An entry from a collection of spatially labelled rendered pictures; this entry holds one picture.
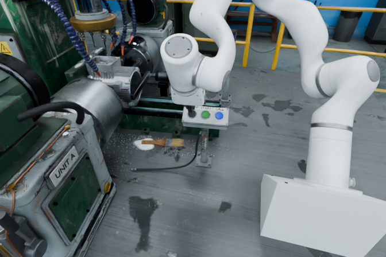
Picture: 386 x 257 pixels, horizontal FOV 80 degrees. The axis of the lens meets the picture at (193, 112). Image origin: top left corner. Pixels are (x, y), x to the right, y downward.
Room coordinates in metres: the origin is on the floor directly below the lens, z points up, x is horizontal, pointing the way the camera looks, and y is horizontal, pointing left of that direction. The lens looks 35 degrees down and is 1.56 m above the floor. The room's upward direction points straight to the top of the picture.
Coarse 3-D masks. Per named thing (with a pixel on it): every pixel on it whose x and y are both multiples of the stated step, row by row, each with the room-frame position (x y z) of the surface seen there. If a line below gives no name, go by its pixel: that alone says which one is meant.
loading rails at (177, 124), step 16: (144, 96) 1.05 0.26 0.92; (160, 96) 1.04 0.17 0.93; (128, 112) 0.92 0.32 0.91; (144, 112) 0.91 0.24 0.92; (160, 112) 0.90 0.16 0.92; (176, 112) 0.89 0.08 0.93; (128, 128) 0.92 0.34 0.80; (144, 128) 0.90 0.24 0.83; (160, 128) 0.90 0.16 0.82; (176, 128) 0.89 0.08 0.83; (192, 128) 0.88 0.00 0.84
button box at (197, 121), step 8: (184, 112) 0.70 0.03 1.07; (200, 112) 0.69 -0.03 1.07; (216, 112) 0.69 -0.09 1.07; (224, 112) 0.69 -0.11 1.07; (184, 120) 0.67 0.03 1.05; (192, 120) 0.67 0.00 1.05; (200, 120) 0.66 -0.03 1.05; (208, 120) 0.66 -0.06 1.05; (216, 120) 0.66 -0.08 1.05; (224, 120) 0.66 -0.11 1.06; (216, 128) 0.67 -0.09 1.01; (224, 128) 0.66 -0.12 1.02
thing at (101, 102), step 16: (80, 80) 0.76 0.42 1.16; (96, 80) 0.78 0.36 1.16; (64, 96) 0.65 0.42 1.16; (80, 96) 0.66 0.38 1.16; (96, 96) 0.69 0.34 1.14; (112, 96) 0.74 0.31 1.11; (96, 112) 0.63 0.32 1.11; (112, 112) 0.69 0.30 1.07; (96, 128) 0.60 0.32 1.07; (112, 128) 0.66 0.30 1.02
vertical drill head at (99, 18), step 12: (84, 0) 0.96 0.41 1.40; (96, 0) 0.99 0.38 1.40; (84, 12) 0.96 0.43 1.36; (96, 12) 0.98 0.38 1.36; (108, 12) 1.02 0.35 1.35; (72, 24) 0.94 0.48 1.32; (84, 24) 0.92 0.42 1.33; (96, 24) 0.93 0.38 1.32; (108, 24) 0.96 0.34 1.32; (84, 36) 0.98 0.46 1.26
